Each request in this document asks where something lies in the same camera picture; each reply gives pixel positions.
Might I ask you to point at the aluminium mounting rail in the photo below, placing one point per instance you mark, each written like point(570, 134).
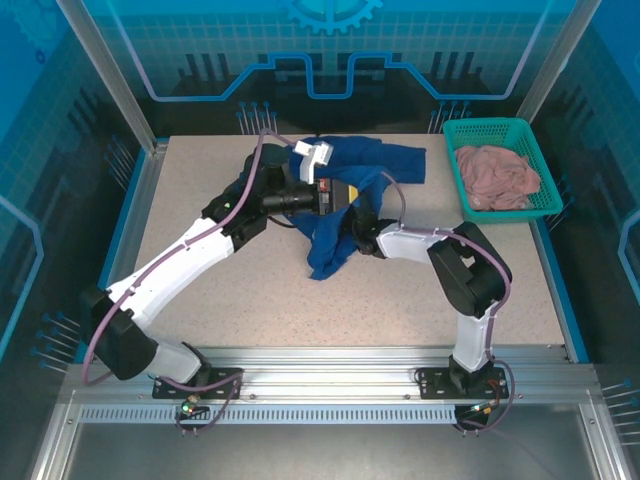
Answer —
point(325, 372)

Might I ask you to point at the aluminium table side rail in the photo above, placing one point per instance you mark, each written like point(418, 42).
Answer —
point(145, 175)

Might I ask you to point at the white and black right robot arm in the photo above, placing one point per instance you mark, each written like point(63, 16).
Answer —
point(475, 280)

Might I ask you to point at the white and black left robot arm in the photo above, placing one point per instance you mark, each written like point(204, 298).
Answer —
point(170, 270)

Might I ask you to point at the teal plastic basket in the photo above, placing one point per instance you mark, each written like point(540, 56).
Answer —
point(495, 130)

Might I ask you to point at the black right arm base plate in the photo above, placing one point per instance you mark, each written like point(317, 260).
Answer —
point(435, 385)

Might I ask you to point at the blue table edge strip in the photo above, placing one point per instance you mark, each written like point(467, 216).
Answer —
point(126, 210)

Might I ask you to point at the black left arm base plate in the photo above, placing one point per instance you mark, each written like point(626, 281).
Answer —
point(170, 387)

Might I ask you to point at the aluminium frame post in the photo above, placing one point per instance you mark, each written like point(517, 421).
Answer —
point(545, 80)
point(115, 80)

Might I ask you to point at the blue t-shirt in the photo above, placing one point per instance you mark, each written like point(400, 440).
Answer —
point(400, 160)

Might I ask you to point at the pink t-shirt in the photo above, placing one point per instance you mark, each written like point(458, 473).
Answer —
point(500, 175)

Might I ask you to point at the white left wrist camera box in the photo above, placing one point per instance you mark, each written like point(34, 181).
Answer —
point(312, 155)

